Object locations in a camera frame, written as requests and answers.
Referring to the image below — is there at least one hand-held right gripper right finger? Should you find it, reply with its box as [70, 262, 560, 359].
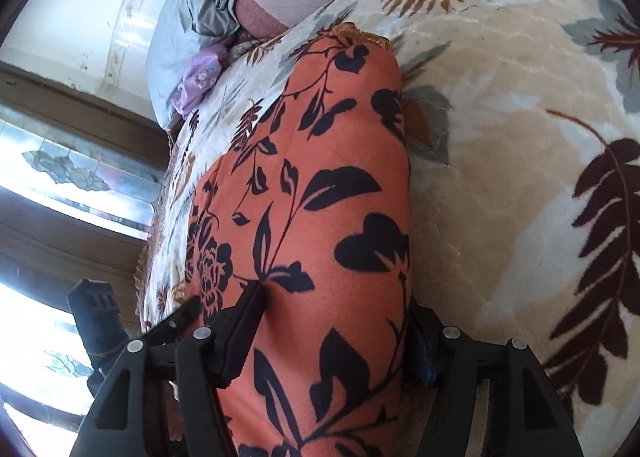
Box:
[407, 307, 577, 457]

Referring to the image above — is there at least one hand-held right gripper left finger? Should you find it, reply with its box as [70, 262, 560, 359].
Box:
[67, 281, 267, 457]

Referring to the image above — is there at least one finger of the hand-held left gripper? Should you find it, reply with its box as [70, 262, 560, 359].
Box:
[66, 278, 128, 355]

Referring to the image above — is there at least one orange black floral garment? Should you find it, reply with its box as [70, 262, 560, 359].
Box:
[184, 33, 417, 457]

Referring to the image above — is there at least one stained glass window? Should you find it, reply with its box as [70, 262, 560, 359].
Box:
[0, 61, 172, 438]

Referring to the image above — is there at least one cream leaf print fleece blanket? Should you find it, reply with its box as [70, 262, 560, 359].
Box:
[134, 0, 640, 457]

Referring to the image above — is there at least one purple floral cloth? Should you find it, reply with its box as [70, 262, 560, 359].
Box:
[169, 46, 229, 118]

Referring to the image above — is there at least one grey-blue pillow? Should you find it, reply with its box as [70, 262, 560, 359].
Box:
[146, 0, 247, 131]

